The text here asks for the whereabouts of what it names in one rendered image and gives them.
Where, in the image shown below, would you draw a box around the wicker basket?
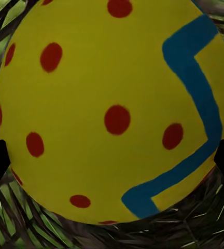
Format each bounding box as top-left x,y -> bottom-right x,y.
0,0 -> 224,249

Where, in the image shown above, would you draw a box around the easter egg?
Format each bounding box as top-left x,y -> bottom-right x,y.
0,0 -> 224,226

